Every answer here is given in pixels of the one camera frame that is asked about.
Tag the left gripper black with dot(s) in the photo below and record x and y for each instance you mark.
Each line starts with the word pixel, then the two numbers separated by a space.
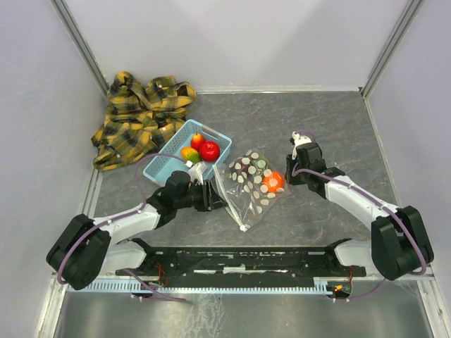
pixel 211 202

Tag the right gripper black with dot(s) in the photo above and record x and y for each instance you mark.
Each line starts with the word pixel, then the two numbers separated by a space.
pixel 289 163

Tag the orange fake orange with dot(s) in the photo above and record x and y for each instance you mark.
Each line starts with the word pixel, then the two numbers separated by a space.
pixel 275 182

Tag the small green fake fruit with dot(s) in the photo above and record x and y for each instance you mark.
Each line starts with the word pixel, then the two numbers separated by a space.
pixel 261 164

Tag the clear polka dot zip bag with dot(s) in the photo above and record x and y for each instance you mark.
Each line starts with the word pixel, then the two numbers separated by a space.
pixel 248 200

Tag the dark purple fake fruit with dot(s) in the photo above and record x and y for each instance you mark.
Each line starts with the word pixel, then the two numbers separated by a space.
pixel 239 168

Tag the red fake apple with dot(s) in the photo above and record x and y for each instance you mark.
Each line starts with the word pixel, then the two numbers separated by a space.
pixel 209 151

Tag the green orange fake mango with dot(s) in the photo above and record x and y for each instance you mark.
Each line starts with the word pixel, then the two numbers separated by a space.
pixel 190 154

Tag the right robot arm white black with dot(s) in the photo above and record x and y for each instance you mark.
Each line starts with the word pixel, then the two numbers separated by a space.
pixel 399 244

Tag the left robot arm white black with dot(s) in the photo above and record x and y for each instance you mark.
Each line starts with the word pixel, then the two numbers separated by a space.
pixel 91 247

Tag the light blue plastic basket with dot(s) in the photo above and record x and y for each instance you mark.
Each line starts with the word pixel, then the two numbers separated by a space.
pixel 169 159

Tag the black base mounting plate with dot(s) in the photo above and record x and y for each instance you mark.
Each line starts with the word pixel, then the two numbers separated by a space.
pixel 235 267

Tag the yellow plaid shirt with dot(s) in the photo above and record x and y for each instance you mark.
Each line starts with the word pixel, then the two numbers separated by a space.
pixel 140 119

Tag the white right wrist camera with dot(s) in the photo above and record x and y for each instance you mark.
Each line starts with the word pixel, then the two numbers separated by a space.
pixel 299 138

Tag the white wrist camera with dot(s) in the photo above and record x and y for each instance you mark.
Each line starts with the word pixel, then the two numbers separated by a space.
pixel 196 171
pixel 299 138

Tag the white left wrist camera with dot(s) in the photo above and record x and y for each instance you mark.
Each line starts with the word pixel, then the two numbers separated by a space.
pixel 196 171

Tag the aluminium frame rail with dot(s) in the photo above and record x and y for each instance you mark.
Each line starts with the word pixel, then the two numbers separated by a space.
pixel 63 11

